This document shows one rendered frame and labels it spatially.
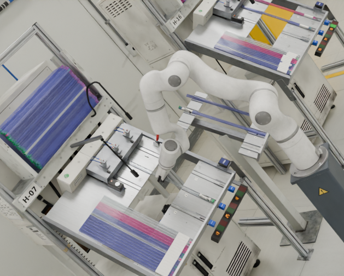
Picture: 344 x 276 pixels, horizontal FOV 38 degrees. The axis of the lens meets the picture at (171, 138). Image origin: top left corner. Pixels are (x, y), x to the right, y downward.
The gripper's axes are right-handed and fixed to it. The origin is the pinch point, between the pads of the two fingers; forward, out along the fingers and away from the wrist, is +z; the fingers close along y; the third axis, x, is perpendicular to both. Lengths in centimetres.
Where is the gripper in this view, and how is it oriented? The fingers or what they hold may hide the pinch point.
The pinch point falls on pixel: (162, 177)
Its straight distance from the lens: 259.6
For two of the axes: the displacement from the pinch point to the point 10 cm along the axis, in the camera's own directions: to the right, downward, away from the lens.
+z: -1.3, 5.3, 8.4
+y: -4.9, 7.0, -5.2
